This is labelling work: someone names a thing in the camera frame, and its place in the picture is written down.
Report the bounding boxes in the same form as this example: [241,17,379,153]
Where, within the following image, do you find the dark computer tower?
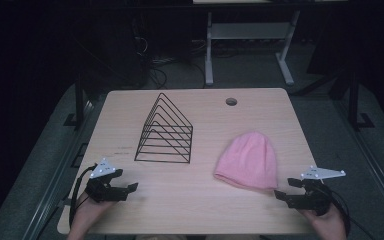
[79,11,152,92]

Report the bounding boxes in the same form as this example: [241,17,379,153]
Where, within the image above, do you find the white metal desk frame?
[204,9,302,87]

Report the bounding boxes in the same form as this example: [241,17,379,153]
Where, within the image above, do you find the person's right hand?
[301,204,348,240]

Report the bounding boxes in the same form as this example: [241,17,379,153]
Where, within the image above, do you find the pink knitted beanie hat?
[213,130,279,191]

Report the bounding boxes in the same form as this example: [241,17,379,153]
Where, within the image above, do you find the aluminium floor rail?
[21,98,108,240]
[332,99,384,232]

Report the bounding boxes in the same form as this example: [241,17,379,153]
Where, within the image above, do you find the person's left hand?
[67,195,115,240]

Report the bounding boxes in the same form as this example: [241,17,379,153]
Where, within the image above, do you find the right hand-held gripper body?
[287,165,347,217]

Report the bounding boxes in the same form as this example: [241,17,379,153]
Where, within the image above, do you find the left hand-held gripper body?
[84,157,130,203]

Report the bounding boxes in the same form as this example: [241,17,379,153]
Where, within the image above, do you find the tangle of floor cables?
[133,35,208,90]

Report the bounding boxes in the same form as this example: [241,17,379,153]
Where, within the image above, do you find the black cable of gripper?
[68,164,98,229]
[319,181,378,240]

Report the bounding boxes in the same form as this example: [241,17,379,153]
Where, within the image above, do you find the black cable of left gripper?
[68,164,98,229]

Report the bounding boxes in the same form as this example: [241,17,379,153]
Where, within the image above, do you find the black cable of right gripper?
[319,181,378,240]

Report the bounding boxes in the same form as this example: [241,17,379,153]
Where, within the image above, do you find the black metal stand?
[63,72,88,130]
[345,70,376,132]

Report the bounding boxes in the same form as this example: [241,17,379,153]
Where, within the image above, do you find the black wire triangular rack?
[133,92,194,165]

